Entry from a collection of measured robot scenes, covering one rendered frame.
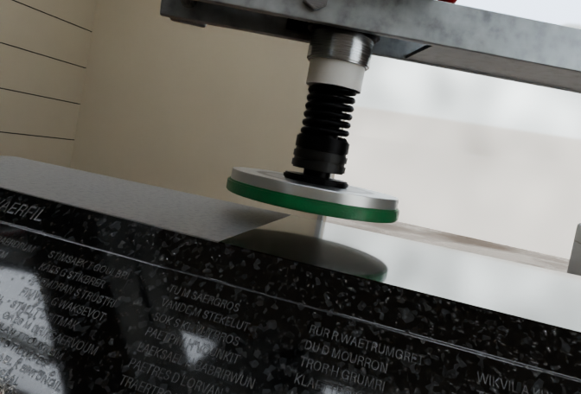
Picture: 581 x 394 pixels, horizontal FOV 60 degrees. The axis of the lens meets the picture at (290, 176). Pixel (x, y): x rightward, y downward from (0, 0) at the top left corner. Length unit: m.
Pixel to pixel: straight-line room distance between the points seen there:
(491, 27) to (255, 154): 5.42
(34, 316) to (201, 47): 6.15
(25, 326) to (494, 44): 0.56
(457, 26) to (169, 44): 6.25
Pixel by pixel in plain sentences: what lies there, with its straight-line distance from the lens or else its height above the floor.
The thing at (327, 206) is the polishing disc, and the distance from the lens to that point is 0.53.
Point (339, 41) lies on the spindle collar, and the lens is 0.61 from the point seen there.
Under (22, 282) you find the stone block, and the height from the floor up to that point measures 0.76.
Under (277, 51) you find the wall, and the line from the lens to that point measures 6.07.
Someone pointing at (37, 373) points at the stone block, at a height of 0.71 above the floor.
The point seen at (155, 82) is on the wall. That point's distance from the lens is 6.80.
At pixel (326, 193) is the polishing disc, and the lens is 0.53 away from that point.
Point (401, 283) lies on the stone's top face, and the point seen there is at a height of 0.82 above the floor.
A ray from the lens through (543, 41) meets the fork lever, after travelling 0.68.
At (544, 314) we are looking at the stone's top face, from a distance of 0.46.
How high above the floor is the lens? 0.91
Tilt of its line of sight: 3 degrees down
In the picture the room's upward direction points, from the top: 11 degrees clockwise
